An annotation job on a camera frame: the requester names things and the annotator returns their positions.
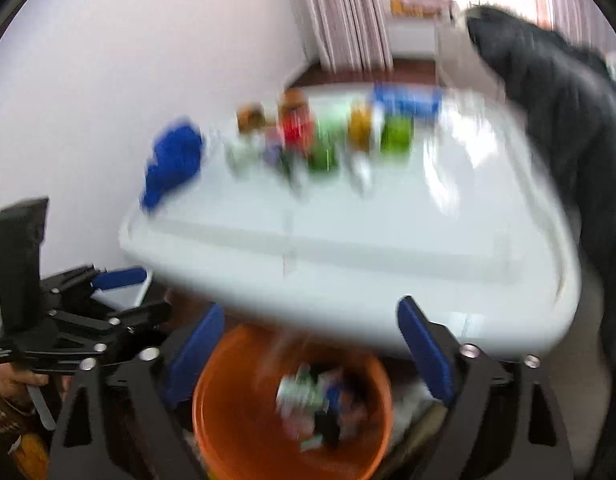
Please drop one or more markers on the teal cosmetic tube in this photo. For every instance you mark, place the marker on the teal cosmetic tube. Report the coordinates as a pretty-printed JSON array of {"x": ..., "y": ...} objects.
[{"x": 298, "y": 392}]

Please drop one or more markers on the pale green translucent jar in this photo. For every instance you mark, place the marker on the pale green translucent jar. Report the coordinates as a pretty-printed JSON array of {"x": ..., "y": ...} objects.
[{"x": 333, "y": 132}]

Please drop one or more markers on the orange patterned folded blanket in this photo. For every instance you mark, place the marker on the orange patterned folded blanket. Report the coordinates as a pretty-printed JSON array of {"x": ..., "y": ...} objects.
[{"x": 400, "y": 7}]

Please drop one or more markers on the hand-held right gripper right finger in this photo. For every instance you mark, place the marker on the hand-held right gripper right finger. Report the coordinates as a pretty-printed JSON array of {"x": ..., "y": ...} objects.
[{"x": 427, "y": 355}]

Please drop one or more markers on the orange plastic bucket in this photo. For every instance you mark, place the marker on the orange plastic bucket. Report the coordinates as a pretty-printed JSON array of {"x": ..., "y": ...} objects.
[{"x": 238, "y": 430}]

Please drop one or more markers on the blue chiffon scarf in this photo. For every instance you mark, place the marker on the blue chiffon scarf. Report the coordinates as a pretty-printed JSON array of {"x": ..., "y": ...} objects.
[{"x": 175, "y": 160}]

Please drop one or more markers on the white lidded jar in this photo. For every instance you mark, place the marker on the white lidded jar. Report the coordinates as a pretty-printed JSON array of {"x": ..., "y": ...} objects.
[{"x": 242, "y": 155}]

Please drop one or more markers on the mustard yellow cloth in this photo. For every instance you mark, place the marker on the mustard yellow cloth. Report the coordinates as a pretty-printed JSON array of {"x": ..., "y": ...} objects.
[{"x": 30, "y": 457}]

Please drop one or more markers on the white table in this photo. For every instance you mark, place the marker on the white table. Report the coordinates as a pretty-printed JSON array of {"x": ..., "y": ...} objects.
[{"x": 363, "y": 240}]

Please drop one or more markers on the pink dotted curtain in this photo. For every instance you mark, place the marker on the pink dotted curtain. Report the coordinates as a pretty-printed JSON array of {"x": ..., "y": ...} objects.
[
  {"x": 572, "y": 0},
  {"x": 338, "y": 10}
]

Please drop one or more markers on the person's left hand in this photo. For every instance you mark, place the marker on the person's left hand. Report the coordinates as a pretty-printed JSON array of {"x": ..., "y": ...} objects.
[{"x": 10, "y": 385}]

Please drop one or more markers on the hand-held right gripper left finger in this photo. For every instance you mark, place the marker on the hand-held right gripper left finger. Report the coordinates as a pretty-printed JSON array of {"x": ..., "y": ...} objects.
[{"x": 198, "y": 352}]

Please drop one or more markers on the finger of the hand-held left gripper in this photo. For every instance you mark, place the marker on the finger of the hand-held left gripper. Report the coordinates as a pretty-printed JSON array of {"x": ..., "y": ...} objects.
[
  {"x": 138, "y": 315},
  {"x": 120, "y": 279}
]

